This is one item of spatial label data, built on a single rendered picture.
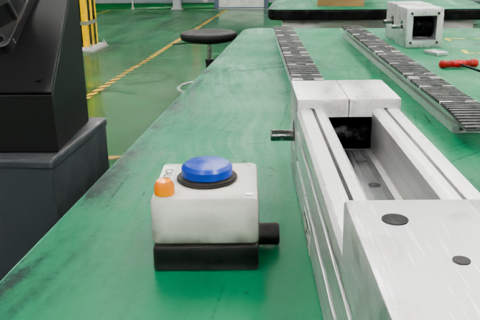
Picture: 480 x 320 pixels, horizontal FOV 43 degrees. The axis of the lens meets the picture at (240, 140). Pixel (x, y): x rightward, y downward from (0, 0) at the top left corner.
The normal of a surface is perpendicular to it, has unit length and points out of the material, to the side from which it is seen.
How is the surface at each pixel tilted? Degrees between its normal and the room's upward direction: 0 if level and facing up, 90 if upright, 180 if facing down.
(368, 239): 0
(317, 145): 0
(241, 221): 90
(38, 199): 90
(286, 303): 0
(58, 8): 45
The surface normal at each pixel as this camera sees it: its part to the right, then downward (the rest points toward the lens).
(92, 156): 0.99, 0.02
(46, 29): -0.03, -0.47
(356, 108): -0.01, 0.29
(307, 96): -0.01, -0.96
